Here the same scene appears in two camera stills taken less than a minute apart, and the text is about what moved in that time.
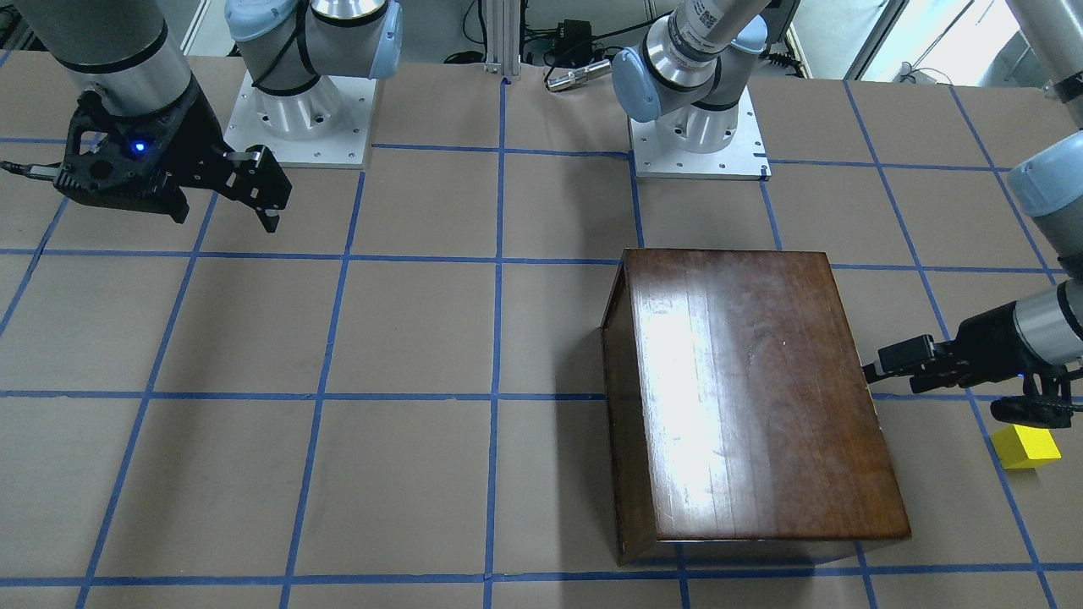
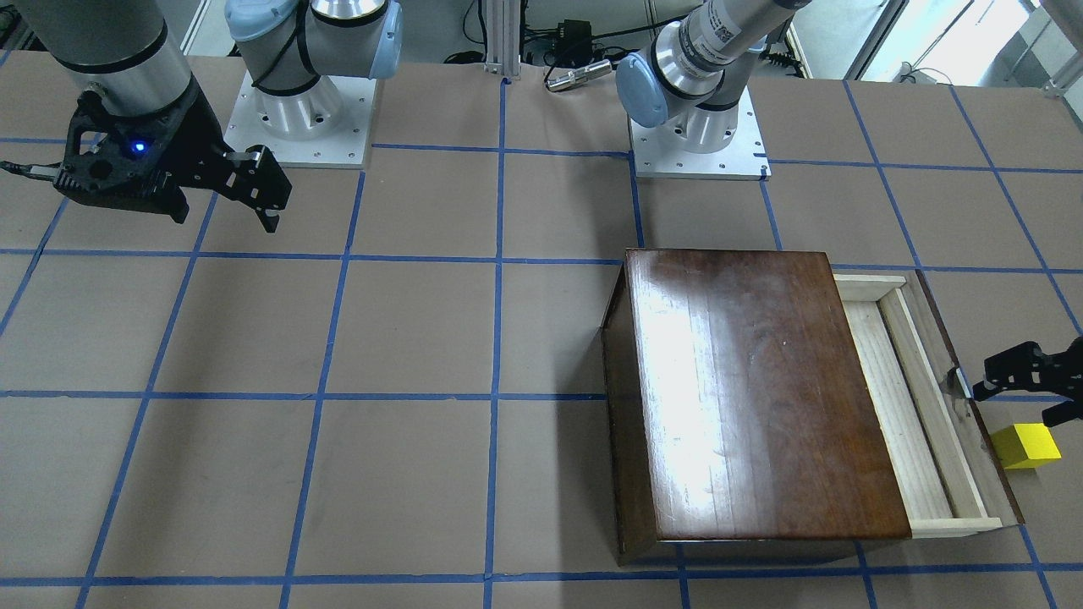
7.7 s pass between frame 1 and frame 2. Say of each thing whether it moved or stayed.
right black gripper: stayed
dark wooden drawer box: stayed
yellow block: stayed
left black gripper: moved
